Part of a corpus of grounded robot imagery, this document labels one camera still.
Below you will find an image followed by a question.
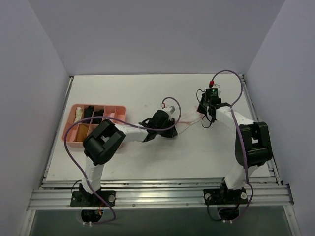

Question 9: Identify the white underwear with pink trim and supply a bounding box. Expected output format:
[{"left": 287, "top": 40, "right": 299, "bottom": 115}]
[{"left": 176, "top": 106, "right": 203, "bottom": 136}]

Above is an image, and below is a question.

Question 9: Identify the black rolled cloth in tray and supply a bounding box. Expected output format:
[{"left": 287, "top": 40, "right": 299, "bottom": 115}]
[{"left": 84, "top": 106, "right": 94, "bottom": 118}]

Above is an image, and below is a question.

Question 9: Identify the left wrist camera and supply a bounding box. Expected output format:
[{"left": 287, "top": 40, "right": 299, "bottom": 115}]
[{"left": 162, "top": 105, "right": 175, "bottom": 117}]

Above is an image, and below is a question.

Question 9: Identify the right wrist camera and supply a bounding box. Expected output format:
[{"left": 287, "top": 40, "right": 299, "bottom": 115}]
[{"left": 208, "top": 80, "right": 220, "bottom": 88}]

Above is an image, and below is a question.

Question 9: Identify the pink plastic organizer tray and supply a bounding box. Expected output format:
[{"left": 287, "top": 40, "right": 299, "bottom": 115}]
[{"left": 62, "top": 104, "right": 126, "bottom": 148}]

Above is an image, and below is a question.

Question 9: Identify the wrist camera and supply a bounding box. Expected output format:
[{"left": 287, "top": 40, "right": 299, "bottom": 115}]
[
  {"left": 162, "top": 105, "right": 175, "bottom": 117},
  {"left": 208, "top": 80, "right": 220, "bottom": 88}
]

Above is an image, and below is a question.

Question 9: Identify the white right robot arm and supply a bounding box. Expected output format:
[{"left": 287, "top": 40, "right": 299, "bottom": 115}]
[{"left": 197, "top": 87, "right": 273, "bottom": 203}]

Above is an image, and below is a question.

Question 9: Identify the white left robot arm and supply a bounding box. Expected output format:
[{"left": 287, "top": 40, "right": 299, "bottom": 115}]
[{"left": 79, "top": 106, "right": 178, "bottom": 206}]

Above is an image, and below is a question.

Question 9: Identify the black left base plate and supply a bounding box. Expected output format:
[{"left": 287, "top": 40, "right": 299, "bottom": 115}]
[{"left": 70, "top": 190, "right": 116, "bottom": 207}]

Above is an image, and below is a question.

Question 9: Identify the aluminium frame rail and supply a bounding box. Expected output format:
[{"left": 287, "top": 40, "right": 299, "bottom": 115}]
[{"left": 27, "top": 185, "right": 293, "bottom": 210}]

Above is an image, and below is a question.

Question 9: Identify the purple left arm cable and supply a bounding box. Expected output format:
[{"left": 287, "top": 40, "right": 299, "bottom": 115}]
[{"left": 63, "top": 97, "right": 182, "bottom": 225}]

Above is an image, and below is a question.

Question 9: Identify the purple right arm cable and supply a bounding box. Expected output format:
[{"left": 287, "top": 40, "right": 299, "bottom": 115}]
[{"left": 209, "top": 69, "right": 254, "bottom": 220}]

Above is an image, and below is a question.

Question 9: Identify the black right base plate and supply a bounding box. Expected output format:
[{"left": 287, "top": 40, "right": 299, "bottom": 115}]
[{"left": 203, "top": 188, "right": 248, "bottom": 205}]

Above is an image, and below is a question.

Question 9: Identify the orange rolled cloth in tray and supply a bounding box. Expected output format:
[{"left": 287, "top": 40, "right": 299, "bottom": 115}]
[{"left": 75, "top": 124, "right": 89, "bottom": 142}]

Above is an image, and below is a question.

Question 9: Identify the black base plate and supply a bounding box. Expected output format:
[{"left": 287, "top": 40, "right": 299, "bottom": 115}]
[
  {"left": 70, "top": 190, "right": 116, "bottom": 207},
  {"left": 203, "top": 188, "right": 248, "bottom": 205}
]

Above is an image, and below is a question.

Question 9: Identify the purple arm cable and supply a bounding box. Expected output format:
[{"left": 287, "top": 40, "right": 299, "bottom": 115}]
[
  {"left": 209, "top": 69, "right": 254, "bottom": 220},
  {"left": 63, "top": 97, "right": 182, "bottom": 225}
]

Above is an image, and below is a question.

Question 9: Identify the pink rolled cloth in tray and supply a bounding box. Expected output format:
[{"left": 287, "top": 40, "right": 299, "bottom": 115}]
[{"left": 105, "top": 112, "right": 116, "bottom": 122}]

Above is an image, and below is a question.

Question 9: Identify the white rolled cloth in tray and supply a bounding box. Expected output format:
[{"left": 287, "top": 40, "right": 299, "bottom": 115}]
[{"left": 74, "top": 107, "right": 84, "bottom": 122}]

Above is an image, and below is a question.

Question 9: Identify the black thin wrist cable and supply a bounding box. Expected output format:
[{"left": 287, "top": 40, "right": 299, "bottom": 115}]
[{"left": 195, "top": 88, "right": 216, "bottom": 128}]

